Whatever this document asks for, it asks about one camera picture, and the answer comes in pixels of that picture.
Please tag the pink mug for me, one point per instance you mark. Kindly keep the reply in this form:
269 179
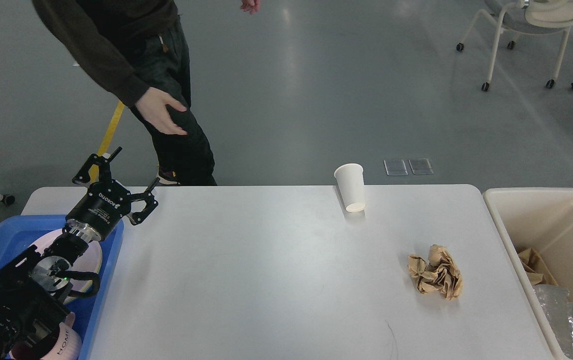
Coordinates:
63 344

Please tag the brown paper ball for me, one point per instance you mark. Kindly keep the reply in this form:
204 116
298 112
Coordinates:
438 273

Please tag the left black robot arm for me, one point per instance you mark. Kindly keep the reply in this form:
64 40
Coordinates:
35 285

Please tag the person in dark sweater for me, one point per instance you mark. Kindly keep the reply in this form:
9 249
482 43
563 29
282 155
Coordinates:
126 47

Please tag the paper bag in bin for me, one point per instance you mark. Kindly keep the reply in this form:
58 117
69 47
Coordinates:
538 273

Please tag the beige plastic bin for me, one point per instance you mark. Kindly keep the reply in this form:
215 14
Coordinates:
540 218

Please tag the person's right hand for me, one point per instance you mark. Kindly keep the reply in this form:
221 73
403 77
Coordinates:
153 107

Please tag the clear floor plate right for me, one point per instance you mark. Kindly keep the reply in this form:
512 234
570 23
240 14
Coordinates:
421 166

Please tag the far white chair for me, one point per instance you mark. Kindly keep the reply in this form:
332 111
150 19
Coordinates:
524 17

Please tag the clear floor plate left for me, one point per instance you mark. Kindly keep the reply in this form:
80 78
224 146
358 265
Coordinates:
396 167

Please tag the pink plate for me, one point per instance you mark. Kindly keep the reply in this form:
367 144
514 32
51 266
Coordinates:
91 260

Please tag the person's left hand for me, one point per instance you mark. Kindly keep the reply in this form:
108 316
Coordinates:
251 6

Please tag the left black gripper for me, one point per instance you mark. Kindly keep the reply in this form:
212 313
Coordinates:
99 210

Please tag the clear floor plate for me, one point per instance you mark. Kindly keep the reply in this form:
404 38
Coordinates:
421 166
396 167

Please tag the blue plastic tray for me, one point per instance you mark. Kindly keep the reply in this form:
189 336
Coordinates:
18 232

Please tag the white paper cup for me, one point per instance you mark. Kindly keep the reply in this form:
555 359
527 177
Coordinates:
350 182

